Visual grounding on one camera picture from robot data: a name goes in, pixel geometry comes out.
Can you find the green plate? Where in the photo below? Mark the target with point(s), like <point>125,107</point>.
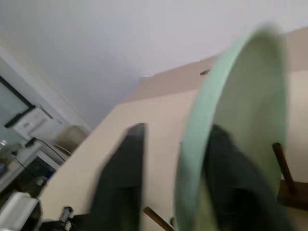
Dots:
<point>252,91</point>

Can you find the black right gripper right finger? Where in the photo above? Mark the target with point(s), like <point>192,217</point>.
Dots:
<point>231,183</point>

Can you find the wooden dish rack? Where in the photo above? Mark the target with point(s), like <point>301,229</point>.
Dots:
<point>285,173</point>

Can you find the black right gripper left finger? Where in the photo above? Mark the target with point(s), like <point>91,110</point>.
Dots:
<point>120,173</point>

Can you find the white box device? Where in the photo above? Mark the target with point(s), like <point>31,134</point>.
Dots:
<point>30,122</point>

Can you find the white cabinet with equipment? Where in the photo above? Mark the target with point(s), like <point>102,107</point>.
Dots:
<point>45,154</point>

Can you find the beige chair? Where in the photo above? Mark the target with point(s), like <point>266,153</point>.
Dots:
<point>71,138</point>

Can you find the black framed board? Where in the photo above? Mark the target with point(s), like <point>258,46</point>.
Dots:
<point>10,101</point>

